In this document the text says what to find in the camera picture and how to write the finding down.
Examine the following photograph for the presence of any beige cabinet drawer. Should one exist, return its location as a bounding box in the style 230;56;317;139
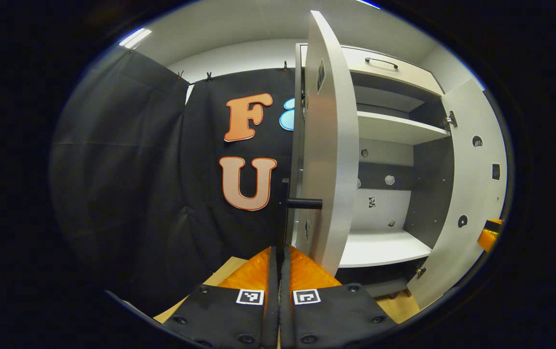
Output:
341;45;444;96

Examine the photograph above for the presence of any row of black clips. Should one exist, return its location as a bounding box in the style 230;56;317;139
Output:
176;61;289;83

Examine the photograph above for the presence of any beige double-door shoe cabinet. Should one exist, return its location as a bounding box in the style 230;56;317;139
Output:
288;43;458;299

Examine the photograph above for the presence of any black backdrop cloth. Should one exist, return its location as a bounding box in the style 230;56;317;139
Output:
49;46;305;318

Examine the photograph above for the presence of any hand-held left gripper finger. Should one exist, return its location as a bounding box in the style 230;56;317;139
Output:
162;246;279;349
279;245;397;349

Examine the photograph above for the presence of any beige cabinet door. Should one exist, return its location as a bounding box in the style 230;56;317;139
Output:
406;78;509;311
285;11;360;277

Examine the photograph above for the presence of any ceiling light panel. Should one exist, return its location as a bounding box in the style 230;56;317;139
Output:
118;28;153;49

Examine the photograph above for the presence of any white cabinet shelf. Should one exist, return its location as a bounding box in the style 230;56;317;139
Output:
339;229;433;269
357;111;452;146

